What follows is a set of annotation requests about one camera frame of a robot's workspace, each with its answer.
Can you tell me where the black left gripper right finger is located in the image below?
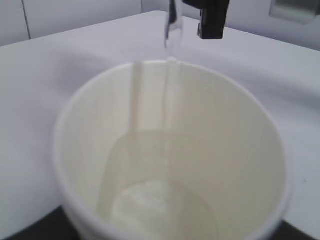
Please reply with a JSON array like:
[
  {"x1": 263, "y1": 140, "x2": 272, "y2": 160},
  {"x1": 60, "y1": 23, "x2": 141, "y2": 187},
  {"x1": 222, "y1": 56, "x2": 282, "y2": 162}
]
[{"x1": 279, "y1": 219, "x2": 320, "y2": 240}]

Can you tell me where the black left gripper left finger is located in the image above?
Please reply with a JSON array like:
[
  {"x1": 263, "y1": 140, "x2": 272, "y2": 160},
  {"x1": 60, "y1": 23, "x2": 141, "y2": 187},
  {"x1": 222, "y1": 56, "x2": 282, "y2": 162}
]
[{"x1": 6, "y1": 207, "x2": 80, "y2": 240}]

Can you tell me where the clear water bottle red label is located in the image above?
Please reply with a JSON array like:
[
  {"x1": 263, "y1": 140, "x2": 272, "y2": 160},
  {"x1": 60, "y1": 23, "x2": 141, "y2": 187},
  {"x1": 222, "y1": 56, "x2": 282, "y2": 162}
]
[{"x1": 164, "y1": 0, "x2": 183, "y2": 59}]

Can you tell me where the white paper cup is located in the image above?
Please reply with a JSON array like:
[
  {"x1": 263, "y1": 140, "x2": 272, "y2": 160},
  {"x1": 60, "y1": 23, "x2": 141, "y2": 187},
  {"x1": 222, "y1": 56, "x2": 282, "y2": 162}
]
[{"x1": 53, "y1": 60, "x2": 291, "y2": 240}]

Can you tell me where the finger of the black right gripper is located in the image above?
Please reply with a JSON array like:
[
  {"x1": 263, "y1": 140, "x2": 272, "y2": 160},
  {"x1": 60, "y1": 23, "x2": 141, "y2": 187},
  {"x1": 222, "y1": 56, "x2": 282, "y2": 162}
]
[{"x1": 182, "y1": 0, "x2": 230, "y2": 40}]

